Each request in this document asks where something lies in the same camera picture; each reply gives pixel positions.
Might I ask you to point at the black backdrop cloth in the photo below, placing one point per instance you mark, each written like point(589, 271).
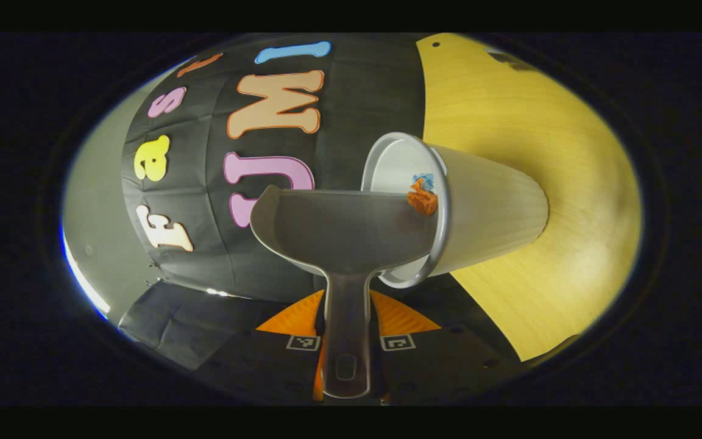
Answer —
point(351, 91)

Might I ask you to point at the blue paper scrap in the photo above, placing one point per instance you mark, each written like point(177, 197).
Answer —
point(425, 180)

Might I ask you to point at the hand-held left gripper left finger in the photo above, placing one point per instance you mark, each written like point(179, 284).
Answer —
point(265, 366)

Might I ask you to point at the white ribbed garbage bin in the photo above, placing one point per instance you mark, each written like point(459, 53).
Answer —
point(491, 207)

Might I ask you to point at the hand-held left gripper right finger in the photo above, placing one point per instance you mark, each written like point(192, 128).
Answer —
point(436, 366)

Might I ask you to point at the wooden desktop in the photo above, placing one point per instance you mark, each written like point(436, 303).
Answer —
point(570, 152)

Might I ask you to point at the grey dustpan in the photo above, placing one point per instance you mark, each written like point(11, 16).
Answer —
point(339, 231)

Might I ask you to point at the orange paper scrap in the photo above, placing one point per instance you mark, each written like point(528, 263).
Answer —
point(422, 200)

